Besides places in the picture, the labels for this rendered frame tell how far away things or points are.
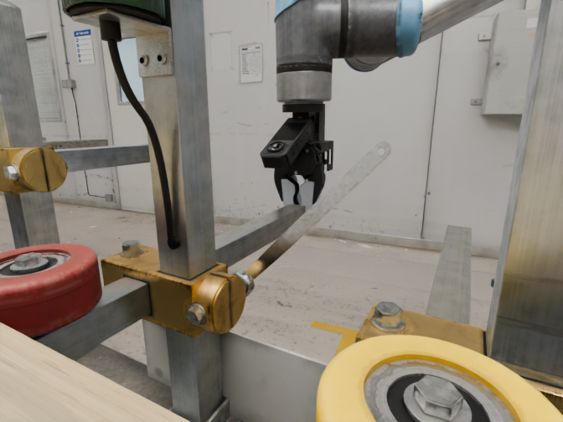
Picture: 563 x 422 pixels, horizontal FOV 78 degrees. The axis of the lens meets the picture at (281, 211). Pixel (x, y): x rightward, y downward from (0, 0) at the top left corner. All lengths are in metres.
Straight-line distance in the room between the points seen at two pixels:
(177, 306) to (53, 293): 0.10
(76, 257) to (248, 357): 0.18
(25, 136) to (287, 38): 0.36
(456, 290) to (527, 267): 0.13
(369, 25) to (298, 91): 0.13
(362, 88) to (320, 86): 2.39
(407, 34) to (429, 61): 2.33
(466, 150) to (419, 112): 0.44
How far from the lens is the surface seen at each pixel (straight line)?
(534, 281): 0.21
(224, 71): 3.43
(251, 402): 0.39
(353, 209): 3.03
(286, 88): 0.56
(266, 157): 0.51
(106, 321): 0.32
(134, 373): 0.50
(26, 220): 0.50
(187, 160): 0.28
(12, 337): 0.21
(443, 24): 0.77
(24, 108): 0.49
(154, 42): 0.29
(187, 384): 0.37
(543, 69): 0.20
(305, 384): 0.34
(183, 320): 0.32
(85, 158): 0.58
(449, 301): 0.32
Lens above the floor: 1.00
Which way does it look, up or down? 14 degrees down
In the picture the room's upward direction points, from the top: straight up
